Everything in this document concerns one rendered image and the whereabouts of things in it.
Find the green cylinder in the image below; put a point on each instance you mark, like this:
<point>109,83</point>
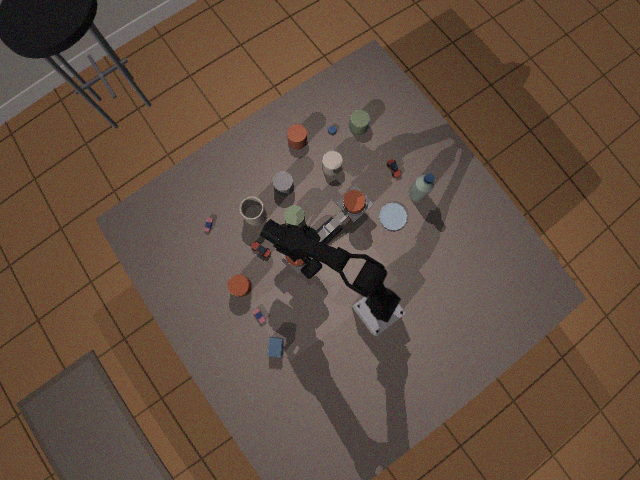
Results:
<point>294,215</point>
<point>359,121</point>

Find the blue cube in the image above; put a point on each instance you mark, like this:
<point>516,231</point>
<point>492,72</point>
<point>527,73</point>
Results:
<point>275,347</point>

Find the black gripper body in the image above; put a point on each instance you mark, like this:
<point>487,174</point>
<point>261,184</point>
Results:
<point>311,268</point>

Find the small red toy car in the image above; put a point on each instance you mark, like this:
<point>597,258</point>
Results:
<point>261,249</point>
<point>393,168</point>

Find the reddish-brown cylinder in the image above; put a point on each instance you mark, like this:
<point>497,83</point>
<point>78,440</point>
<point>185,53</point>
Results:
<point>297,136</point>

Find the grey cylinder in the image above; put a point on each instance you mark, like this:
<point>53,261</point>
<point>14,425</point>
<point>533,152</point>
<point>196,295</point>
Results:
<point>332,163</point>
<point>283,183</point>

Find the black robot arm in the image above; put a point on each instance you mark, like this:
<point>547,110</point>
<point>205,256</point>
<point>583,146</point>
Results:
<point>301,242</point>

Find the orange cylinder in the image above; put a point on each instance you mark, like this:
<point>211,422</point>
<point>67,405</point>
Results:
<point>298,262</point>
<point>239,285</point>
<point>354,201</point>

